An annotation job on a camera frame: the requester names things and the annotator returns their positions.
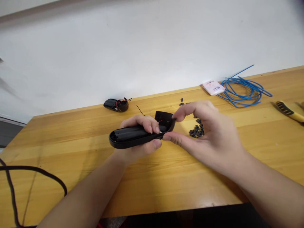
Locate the long black plastic device shell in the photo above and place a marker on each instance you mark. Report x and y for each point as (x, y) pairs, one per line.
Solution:
(129, 137)

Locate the short black plastic device shell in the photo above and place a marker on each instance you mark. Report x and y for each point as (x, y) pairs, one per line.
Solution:
(111, 104)

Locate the yellow and black pliers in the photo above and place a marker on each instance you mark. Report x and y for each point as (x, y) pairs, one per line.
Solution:
(285, 109)

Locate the pile of small black parts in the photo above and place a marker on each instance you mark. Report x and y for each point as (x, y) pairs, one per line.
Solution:
(197, 131)

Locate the person's left hand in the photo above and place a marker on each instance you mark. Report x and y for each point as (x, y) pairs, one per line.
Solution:
(133, 154)

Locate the person's right hand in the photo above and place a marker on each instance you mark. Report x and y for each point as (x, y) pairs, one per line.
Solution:
(213, 140)

